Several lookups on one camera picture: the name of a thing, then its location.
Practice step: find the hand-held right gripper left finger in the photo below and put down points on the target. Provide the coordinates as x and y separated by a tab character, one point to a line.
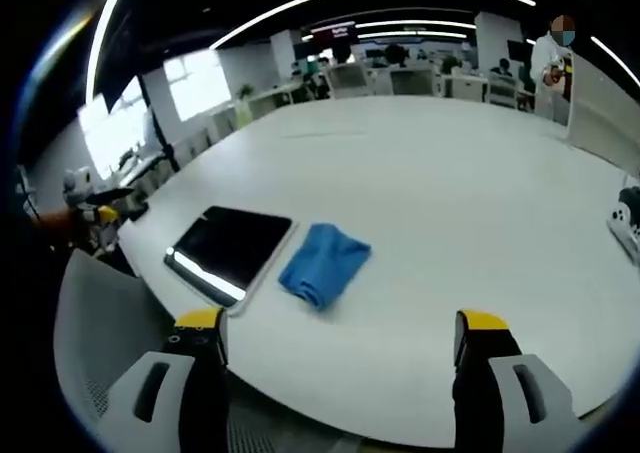
165	398

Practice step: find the grey mesh office chair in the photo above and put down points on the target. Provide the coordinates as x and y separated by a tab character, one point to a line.
107	333

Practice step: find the white game controller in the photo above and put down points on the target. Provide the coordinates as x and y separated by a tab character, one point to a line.
625	218

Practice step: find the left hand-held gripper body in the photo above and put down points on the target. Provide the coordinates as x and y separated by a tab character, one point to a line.
79	187

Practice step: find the black tripod stand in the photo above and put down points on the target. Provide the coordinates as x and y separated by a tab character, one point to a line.
156	118

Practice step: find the white partition panel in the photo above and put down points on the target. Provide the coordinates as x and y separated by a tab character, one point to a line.
602	115

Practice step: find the black tablet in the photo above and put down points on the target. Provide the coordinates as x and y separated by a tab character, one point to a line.
231	257

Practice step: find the blue cleaning cloth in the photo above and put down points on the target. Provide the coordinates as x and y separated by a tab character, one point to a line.
325	264

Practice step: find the white office chair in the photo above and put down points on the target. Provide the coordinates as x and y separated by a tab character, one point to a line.
415	80
346	80

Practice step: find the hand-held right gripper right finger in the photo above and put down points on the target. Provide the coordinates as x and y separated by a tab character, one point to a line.
505	393

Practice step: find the green potted plant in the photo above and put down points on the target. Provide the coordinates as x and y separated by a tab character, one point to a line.
245	93

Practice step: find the wall screen with red light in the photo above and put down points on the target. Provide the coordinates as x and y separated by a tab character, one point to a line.
335	34

